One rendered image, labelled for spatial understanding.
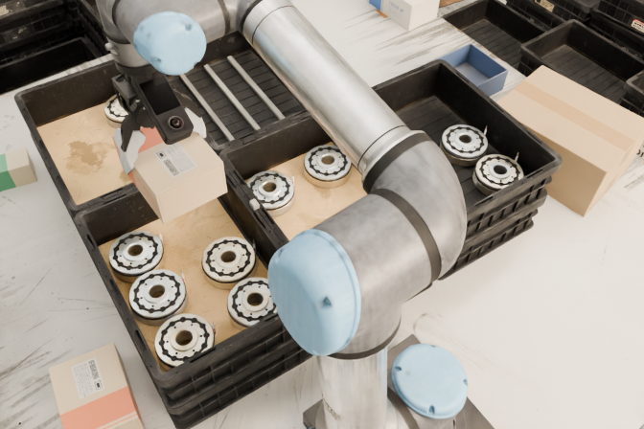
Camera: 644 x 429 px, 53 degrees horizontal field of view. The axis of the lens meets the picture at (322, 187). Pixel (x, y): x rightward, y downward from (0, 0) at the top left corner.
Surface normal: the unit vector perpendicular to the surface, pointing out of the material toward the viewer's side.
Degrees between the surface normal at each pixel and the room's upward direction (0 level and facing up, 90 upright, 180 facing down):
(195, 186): 90
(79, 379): 0
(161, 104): 29
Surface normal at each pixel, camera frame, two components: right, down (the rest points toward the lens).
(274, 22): -0.24, -0.27
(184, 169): 0.02, -0.65
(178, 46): 0.60, 0.61
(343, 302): 0.40, 0.06
